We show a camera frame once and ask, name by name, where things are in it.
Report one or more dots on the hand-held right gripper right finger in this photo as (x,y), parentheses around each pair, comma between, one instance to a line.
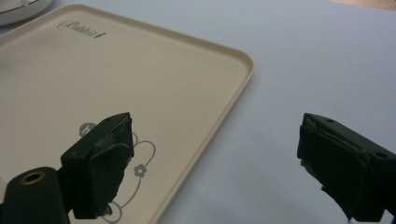
(348,168)

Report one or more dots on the white round dish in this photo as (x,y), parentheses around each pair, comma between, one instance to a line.
(18,11)

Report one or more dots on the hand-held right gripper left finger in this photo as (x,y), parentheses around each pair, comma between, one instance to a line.
(99,161)

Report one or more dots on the beige plastic tray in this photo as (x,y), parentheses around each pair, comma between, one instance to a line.
(124,84)

